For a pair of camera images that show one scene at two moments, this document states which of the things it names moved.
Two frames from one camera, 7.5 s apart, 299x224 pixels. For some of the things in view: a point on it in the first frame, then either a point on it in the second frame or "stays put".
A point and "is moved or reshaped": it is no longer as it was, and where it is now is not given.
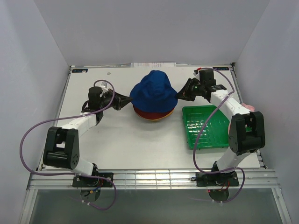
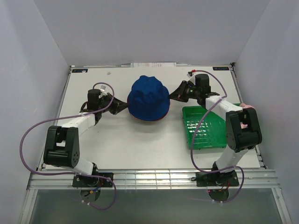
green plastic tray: x=216 y=132 stays put
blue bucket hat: x=153 y=94 is moved or reshaped
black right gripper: x=182 y=94 → x=176 y=94
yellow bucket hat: x=167 y=116 → x=137 y=118
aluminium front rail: x=144 y=179 stays put
